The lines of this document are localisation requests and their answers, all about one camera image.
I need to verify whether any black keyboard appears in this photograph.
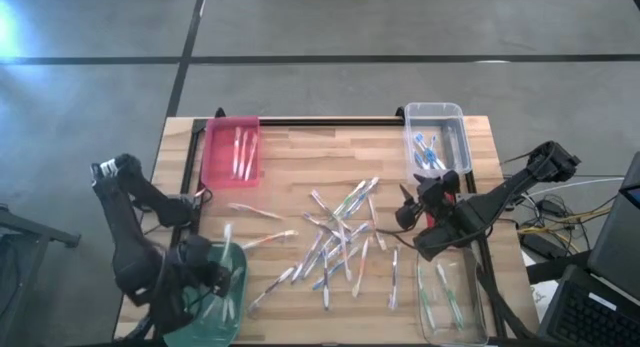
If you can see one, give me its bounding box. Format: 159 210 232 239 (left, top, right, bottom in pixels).
552 281 640 347

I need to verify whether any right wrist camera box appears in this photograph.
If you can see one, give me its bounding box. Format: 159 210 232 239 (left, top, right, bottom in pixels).
394 204 420 232

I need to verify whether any white paper sheet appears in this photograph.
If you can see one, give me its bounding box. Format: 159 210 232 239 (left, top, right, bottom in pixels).
527 279 564 311

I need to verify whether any computer monitor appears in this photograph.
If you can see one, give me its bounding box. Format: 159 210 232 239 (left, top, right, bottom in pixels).
585 151 640 288

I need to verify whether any black table frame rail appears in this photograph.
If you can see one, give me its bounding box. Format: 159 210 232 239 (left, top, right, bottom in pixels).
191 116 407 128
464 170 507 341
149 117 207 341

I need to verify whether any pink plastic bin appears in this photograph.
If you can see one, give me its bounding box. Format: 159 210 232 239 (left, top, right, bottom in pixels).
199 115 262 191

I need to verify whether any green plastic bin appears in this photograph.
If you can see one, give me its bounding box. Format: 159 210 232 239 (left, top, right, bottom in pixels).
162 240 250 347

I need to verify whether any grey metal stand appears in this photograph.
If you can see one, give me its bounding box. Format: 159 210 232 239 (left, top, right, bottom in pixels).
0 204 82 347

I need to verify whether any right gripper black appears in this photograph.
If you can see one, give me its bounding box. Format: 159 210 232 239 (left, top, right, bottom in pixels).
398 170 462 227

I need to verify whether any shallow clear plastic tray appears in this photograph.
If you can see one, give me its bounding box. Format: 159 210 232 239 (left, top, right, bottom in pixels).
416 246 490 346

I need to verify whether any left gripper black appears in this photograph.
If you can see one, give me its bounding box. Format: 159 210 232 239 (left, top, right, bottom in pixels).
176 233 235 301

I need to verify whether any tall clear plastic bin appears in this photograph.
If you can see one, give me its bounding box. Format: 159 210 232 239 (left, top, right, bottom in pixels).
403 101 474 186

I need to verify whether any purple white packaged toothbrush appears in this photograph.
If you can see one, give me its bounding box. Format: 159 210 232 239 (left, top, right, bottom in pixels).
301 211 357 234
387 244 402 312
291 230 325 284
248 265 297 309

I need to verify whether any black power brick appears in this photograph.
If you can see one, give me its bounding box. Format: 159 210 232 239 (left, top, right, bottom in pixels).
519 230 554 256

